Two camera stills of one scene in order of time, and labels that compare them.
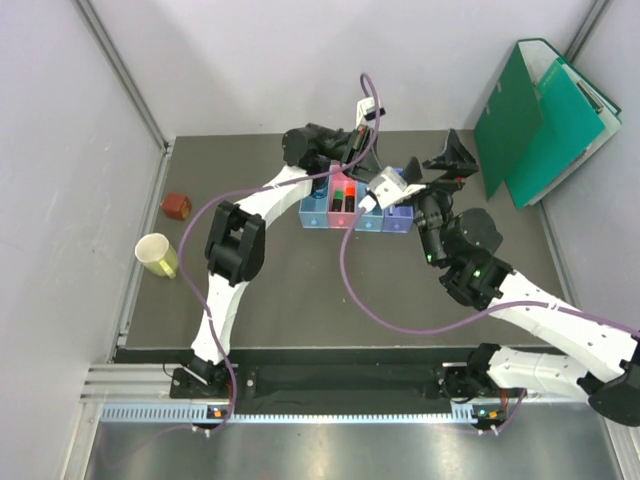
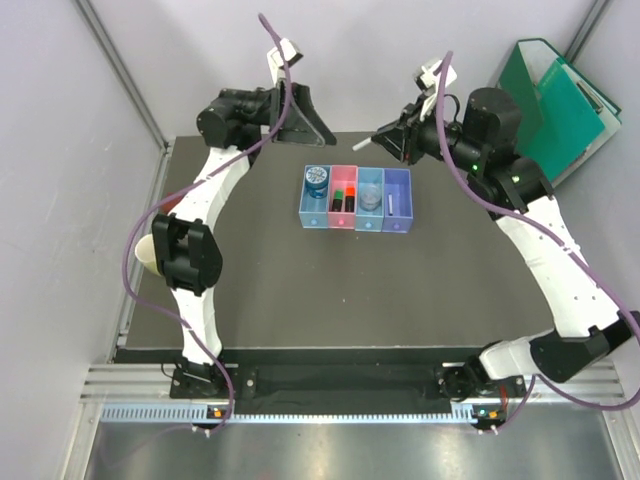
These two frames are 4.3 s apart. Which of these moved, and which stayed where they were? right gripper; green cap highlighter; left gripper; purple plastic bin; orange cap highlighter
Moved: left gripper; right gripper
Stayed: purple plastic bin; orange cap highlighter; green cap highlighter
